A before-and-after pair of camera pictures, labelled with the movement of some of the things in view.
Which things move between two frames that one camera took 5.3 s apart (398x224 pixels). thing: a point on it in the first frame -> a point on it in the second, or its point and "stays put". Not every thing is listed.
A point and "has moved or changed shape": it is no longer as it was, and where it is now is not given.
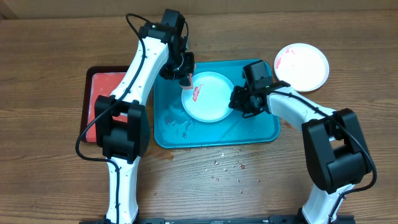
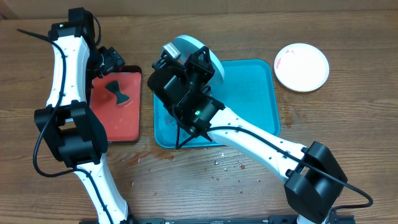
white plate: (305, 66) stays put
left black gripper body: (181, 66) -> (109, 61)
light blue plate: (208, 100) has moved or changed shape
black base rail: (339, 219) stays put
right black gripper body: (242, 103) -> (194, 78)
